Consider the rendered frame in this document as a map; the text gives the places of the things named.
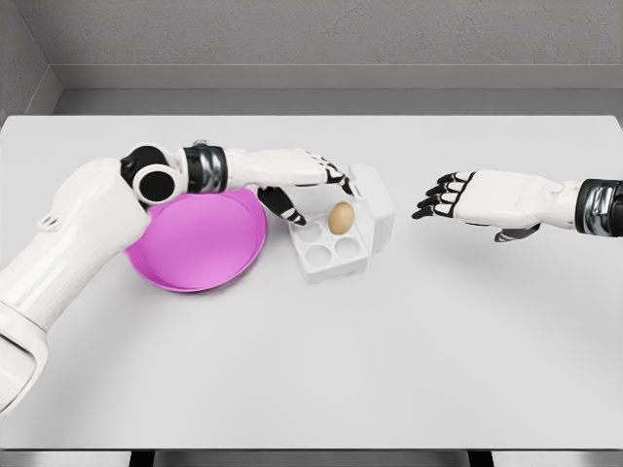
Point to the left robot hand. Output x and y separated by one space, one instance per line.
292 168

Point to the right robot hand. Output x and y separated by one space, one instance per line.
506 199

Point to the brown egg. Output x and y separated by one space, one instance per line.
340 219

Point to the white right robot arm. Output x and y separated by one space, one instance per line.
584 204

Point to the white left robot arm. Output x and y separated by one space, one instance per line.
73 219

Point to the white egg box with lid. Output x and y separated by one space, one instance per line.
375 204

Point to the pink round plate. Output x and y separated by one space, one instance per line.
194 243

